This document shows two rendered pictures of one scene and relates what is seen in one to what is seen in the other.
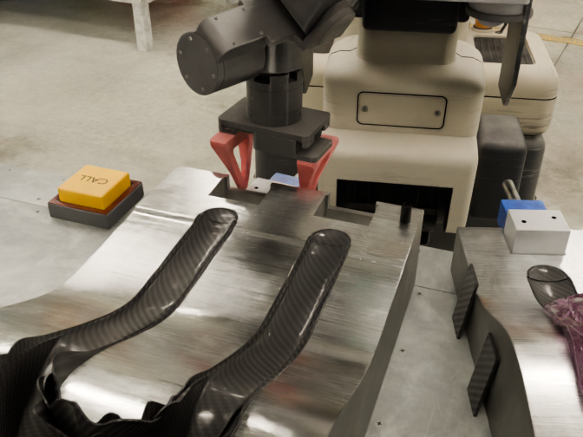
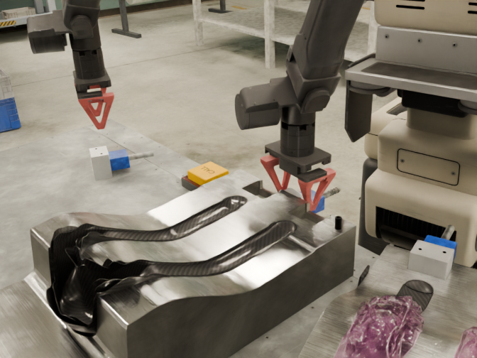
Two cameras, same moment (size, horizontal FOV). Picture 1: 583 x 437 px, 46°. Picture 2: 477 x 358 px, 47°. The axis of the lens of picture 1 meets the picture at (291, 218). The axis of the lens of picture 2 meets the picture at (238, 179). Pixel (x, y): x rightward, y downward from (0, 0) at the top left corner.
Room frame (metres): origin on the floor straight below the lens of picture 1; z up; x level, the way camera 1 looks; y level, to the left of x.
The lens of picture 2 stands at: (-0.12, -0.33, 1.32)
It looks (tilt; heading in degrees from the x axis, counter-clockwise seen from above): 27 degrees down; 31
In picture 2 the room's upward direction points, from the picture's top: 3 degrees counter-clockwise
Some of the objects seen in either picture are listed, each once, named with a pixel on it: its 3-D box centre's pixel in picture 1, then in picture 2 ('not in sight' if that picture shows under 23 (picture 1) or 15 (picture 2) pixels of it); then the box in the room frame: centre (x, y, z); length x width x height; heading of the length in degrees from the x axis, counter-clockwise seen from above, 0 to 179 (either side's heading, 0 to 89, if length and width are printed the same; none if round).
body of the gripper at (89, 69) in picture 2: not in sight; (89, 65); (0.65, 0.46, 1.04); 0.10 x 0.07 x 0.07; 49
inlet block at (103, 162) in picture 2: not in sight; (123, 158); (0.68, 0.44, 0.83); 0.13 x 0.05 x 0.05; 139
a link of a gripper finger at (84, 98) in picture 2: not in sight; (96, 104); (0.63, 0.44, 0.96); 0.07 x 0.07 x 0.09; 49
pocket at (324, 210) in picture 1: (346, 225); (310, 223); (0.55, -0.05, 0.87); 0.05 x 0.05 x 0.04; 70
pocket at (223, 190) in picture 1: (242, 204); (262, 198); (0.58, 0.05, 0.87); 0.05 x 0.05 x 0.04; 70
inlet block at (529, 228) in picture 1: (521, 216); (439, 249); (0.59, -0.24, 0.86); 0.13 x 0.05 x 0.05; 178
